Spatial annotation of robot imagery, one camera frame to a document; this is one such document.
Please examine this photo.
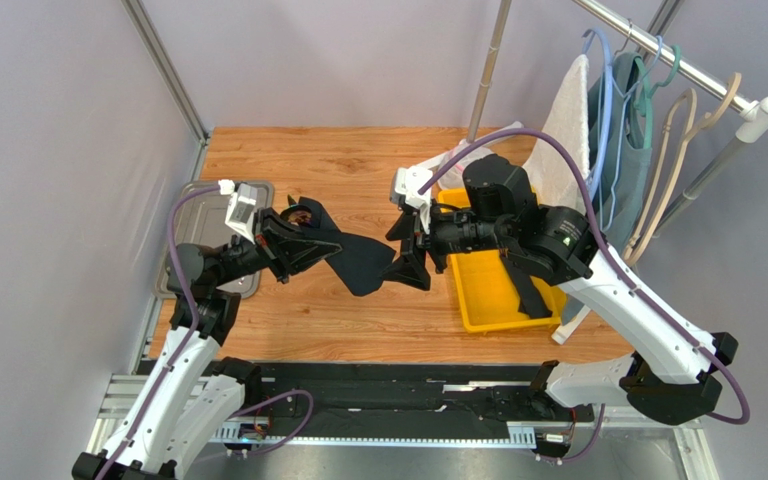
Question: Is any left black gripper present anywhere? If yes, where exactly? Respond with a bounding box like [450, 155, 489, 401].
[212, 207, 341, 289]

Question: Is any iridescent spoon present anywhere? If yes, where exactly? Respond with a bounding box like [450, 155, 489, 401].
[286, 205, 313, 226]

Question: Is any black paper napkin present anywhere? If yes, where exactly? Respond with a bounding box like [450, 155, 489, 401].
[287, 195, 395, 297]

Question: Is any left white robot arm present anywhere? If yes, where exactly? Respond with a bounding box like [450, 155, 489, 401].
[71, 199, 344, 479]

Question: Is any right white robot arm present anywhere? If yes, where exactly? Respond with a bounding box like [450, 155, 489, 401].
[382, 154, 738, 425]

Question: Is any white mesh bowl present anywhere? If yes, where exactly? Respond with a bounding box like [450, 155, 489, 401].
[433, 143, 493, 190]

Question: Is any silver metal tray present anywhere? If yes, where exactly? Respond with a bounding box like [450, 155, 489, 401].
[153, 180, 274, 300]

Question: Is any yellow plastic bin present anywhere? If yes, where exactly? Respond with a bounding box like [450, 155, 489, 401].
[437, 187, 578, 333]

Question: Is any white towel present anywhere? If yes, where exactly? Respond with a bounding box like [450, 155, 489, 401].
[523, 54, 590, 213]

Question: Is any beige hanger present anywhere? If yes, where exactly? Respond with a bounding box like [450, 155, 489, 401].
[626, 73, 743, 268]
[622, 89, 701, 258]

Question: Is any teal garment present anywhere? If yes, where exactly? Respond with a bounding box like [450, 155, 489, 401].
[594, 52, 652, 252]

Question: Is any green hanger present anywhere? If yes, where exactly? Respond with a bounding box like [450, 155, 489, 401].
[633, 44, 682, 149]

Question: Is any blue hanger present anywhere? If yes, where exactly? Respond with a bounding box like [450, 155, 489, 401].
[582, 28, 624, 209]

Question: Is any metal clothes rack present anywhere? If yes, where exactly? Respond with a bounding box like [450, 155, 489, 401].
[410, 0, 768, 346]

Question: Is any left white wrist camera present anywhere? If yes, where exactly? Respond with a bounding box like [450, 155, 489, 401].
[218, 179, 259, 243]

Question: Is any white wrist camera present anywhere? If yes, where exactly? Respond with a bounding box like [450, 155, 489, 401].
[390, 166, 433, 234]
[218, 179, 259, 243]

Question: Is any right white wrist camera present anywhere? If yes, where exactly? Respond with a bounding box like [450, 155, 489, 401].
[390, 166, 433, 234]

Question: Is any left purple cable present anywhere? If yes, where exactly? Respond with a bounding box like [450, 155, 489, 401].
[91, 184, 315, 480]

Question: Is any purple cable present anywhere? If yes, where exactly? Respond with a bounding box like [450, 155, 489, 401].
[417, 127, 753, 465]
[91, 184, 315, 480]

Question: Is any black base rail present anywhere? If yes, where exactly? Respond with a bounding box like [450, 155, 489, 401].
[253, 361, 595, 440]

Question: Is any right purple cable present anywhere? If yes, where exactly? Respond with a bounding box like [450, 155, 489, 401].
[417, 127, 753, 465]

